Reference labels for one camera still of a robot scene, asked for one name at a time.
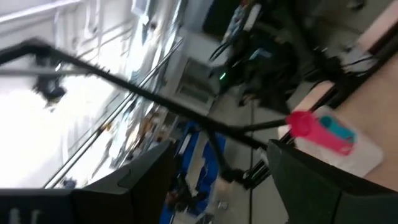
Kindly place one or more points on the black metal rig frame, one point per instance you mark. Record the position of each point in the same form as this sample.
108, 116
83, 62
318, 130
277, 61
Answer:
174, 108

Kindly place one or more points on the white plastic basket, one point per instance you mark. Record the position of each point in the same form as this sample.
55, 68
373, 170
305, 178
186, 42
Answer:
363, 158

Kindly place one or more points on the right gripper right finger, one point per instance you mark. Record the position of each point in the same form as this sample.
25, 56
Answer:
311, 199

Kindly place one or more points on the white cabinet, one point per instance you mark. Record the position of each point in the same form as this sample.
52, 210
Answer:
196, 81

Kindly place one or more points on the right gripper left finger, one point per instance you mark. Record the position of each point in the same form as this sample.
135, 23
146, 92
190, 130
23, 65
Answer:
124, 199

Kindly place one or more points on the blue plastic bin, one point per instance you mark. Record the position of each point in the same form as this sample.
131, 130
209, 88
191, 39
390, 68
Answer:
206, 168

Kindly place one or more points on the red measuring cup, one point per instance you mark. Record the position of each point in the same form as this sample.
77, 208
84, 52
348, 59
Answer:
314, 132

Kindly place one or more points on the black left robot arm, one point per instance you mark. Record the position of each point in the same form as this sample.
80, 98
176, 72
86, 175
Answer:
267, 68

